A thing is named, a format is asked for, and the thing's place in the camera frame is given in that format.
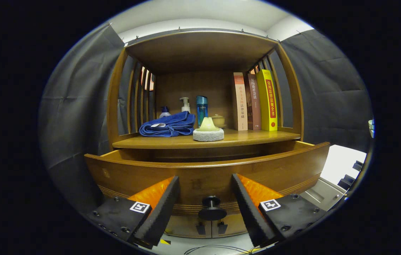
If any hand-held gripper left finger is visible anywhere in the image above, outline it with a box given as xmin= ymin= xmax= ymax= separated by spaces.
xmin=86 ymin=175 xmax=180 ymax=249

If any thin black cable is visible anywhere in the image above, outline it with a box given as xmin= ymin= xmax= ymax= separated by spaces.
xmin=184 ymin=244 xmax=257 ymax=255

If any brown book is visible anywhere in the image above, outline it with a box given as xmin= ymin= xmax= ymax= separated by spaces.
xmin=245 ymin=73 xmax=262 ymax=130

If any white table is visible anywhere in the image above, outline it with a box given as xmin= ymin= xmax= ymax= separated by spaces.
xmin=319 ymin=144 xmax=368 ymax=186

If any tall blue glass bottle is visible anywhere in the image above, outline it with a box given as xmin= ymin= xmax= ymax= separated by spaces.
xmin=196 ymin=96 xmax=208 ymax=127

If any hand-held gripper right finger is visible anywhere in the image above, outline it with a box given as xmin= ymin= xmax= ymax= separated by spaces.
xmin=231 ymin=174 xmax=328 ymax=248

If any round scrubber with pale handle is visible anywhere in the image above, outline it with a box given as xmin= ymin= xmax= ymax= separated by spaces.
xmin=193 ymin=117 xmax=225 ymax=142

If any wooden cabinet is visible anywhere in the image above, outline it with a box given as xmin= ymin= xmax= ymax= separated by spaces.
xmin=84 ymin=30 xmax=331 ymax=238

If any wooden countertop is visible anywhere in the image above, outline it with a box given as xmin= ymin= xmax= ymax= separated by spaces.
xmin=113 ymin=127 xmax=302 ymax=149

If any black drawer knob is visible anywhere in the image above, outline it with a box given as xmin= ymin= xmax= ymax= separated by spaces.
xmin=198 ymin=196 xmax=228 ymax=221

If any yellow book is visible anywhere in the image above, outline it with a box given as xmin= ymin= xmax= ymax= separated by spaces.
xmin=256 ymin=69 xmax=278 ymax=131

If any wooden drawer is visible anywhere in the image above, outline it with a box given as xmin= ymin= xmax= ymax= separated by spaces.
xmin=84 ymin=141 xmax=331 ymax=216

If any beige book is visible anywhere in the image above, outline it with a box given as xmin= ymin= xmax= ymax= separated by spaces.
xmin=233 ymin=72 xmax=248 ymax=131

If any wooden cabinet door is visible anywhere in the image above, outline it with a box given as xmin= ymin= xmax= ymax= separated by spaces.
xmin=211 ymin=212 xmax=248 ymax=238
xmin=165 ymin=214 xmax=212 ymax=238

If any blue folded towel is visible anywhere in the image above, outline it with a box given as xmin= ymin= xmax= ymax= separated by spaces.
xmin=139 ymin=111 xmax=196 ymax=137

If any yellow lidded teacup with saucer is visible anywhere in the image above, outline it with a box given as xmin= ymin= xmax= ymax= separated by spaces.
xmin=211 ymin=114 xmax=227 ymax=129

